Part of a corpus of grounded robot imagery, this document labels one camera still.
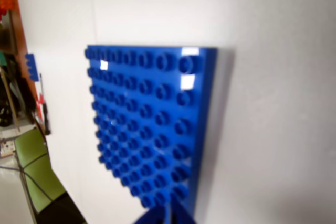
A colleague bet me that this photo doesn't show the blue 8x8 studded plate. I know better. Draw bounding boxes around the blue 8x8 studded plate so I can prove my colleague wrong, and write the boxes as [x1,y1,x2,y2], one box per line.
[83,45,219,216]

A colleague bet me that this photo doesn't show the orange wooden board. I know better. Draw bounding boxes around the orange wooden board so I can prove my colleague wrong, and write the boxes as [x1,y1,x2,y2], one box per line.
[9,0,44,120]

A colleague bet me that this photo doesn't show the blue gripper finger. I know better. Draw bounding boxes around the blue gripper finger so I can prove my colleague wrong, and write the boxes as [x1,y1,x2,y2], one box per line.
[133,205,172,224]
[172,202,198,224]

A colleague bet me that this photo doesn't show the small blue studded block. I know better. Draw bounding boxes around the small blue studded block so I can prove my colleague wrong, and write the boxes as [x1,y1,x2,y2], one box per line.
[24,53,40,82]

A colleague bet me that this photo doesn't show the green chair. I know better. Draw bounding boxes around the green chair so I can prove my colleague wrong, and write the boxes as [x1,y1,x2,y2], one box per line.
[13,126,88,224]

